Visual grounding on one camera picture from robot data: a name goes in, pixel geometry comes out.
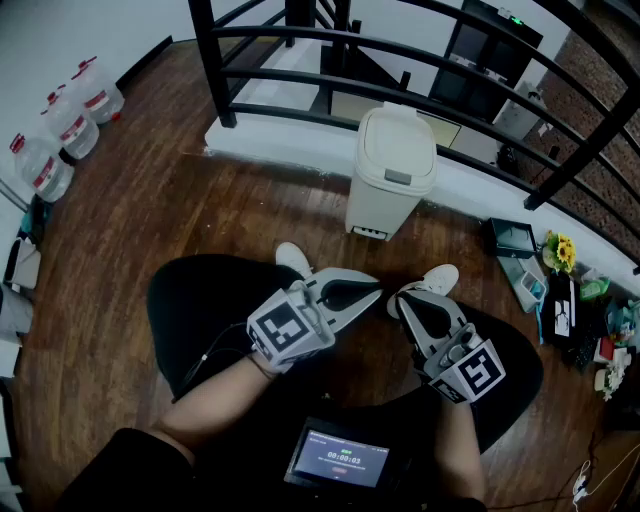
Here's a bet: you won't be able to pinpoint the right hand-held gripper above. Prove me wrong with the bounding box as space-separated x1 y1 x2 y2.
395 290 508 404

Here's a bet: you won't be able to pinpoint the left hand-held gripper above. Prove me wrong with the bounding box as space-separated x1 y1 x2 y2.
246 267 385 376

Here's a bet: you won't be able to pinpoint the cream plastic trash bin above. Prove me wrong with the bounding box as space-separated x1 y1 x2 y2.
344 101 439 242

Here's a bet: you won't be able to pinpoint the person's left forearm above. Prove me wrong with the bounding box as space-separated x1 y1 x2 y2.
149 352 279 454

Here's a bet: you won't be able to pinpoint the person's right forearm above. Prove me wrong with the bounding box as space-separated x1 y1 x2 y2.
433 397 487 501

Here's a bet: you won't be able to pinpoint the open black metal box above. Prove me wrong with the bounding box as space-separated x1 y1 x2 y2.
486 216 539 260

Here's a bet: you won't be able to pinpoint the person's white right shoe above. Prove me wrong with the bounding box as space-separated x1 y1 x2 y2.
387 264 461 319

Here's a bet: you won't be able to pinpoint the person's white shoe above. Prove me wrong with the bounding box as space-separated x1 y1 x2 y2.
387 264 461 319
275 242 314 279

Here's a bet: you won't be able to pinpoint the person's white left shoe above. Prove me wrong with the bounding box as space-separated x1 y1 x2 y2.
275 242 314 279

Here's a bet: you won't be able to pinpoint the grey flat tray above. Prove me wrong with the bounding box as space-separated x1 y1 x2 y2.
496 254 550 314

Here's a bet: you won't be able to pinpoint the person's right leg black trousers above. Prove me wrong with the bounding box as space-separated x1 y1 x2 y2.
449 299 546 454

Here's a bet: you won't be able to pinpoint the person's leg black trousers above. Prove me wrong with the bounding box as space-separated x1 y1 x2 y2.
449 299 546 454
146 253 312 402

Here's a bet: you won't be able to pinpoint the clear plastic container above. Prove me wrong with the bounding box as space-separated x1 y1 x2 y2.
519 271 549 307

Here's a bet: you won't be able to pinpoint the black box white print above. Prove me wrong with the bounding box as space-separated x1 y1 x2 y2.
541 272 577 347

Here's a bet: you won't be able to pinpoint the person's left leg black trousers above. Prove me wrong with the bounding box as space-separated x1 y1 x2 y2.
146 253 312 402

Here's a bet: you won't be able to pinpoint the yellow sunflower bouquet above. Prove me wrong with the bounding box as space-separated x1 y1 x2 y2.
542 230 578 274

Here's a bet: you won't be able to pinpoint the black keyboard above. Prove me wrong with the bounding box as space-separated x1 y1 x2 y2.
568 319 607 374

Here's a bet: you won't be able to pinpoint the chest-worn black screen device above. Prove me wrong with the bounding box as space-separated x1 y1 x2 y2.
283 416 402 489

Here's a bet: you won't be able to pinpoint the green wipes packet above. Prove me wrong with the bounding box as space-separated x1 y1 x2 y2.
579 269 612 302

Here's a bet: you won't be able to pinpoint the red and white box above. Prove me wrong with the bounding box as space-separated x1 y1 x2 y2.
593 336 632 365

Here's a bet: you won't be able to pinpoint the white flower bunch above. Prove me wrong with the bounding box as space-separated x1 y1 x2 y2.
593 360 632 402

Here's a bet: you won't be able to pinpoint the black shelf cabinet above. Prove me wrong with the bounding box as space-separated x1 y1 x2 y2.
428 0 545 122

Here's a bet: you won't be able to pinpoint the black metal railing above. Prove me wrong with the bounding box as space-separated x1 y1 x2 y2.
187 0 640 275

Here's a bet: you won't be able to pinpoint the person's black shirt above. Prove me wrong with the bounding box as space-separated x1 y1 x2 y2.
53 399 489 512

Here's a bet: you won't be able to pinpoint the clear water jug red cap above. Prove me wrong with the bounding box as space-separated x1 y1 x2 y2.
40 84 101 161
8 132 76 204
70 55 126 126

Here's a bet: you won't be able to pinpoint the white and black bag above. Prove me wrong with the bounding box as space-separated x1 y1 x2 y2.
2 236 42 292

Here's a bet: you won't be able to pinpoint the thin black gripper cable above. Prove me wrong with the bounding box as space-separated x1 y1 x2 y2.
171 323 251 404

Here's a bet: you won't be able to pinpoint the white power cable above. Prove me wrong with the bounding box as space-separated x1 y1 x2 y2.
571 443 640 504

